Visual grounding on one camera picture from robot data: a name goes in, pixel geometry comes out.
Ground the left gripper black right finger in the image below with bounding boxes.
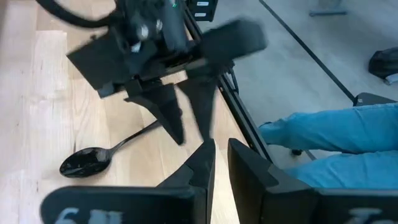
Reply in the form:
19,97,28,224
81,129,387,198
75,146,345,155
228,138,398,224

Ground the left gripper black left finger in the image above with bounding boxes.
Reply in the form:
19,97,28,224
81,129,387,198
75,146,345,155
40,138,217,224

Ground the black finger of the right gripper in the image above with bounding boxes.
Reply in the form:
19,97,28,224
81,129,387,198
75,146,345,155
67,30,187,146
176,18,269,141

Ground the black plastic spoon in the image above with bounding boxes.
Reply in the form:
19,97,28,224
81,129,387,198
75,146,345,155
58,120,162,179

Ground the black box with white labels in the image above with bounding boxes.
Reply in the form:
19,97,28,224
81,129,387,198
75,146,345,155
186,0,219,22

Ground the person's leg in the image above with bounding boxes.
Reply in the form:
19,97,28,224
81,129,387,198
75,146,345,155
259,102,398,155
284,151,398,190

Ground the black chair base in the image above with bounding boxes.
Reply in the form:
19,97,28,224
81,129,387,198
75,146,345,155
352,91,398,108

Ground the grey furniture foot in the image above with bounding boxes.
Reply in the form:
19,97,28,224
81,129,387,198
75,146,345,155
308,0,348,17

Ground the black bag on floor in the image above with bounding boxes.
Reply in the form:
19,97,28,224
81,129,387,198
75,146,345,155
368,46,398,85

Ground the black table edge frame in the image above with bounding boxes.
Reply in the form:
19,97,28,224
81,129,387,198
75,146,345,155
183,4,275,163

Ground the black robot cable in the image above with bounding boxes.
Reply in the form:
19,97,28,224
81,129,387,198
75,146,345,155
35,0,119,29

